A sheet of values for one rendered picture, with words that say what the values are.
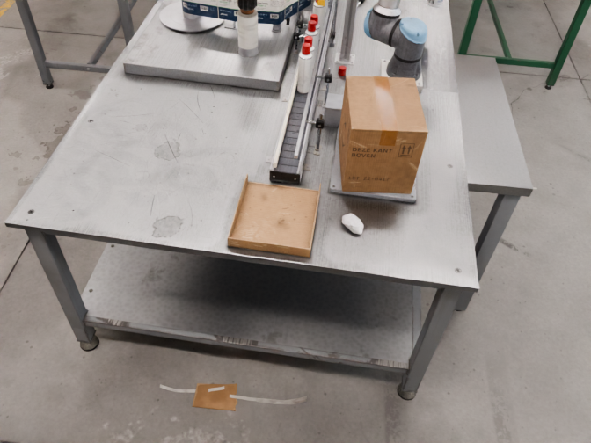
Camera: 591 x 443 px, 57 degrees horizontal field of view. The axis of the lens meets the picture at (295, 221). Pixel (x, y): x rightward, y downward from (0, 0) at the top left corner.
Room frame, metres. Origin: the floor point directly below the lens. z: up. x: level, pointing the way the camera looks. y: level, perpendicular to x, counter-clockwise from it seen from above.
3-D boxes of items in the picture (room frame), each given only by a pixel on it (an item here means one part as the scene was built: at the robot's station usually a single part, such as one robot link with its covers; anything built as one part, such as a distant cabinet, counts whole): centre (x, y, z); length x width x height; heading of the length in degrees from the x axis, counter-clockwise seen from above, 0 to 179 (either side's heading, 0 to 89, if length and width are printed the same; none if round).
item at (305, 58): (1.91, 0.00, 0.98); 0.05 x 0.05 x 0.20
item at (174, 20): (2.46, 0.55, 0.89); 0.31 x 0.31 x 0.01
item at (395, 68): (2.11, -0.43, 0.92); 0.15 x 0.15 x 0.10
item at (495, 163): (1.94, -0.42, 0.81); 0.90 x 0.90 x 0.04; 87
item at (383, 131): (1.52, -0.27, 0.99); 0.30 x 0.24 x 0.27; 2
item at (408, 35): (2.11, -0.42, 1.04); 0.13 x 0.12 x 0.14; 56
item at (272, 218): (1.24, 0.06, 0.85); 0.30 x 0.26 x 0.04; 175
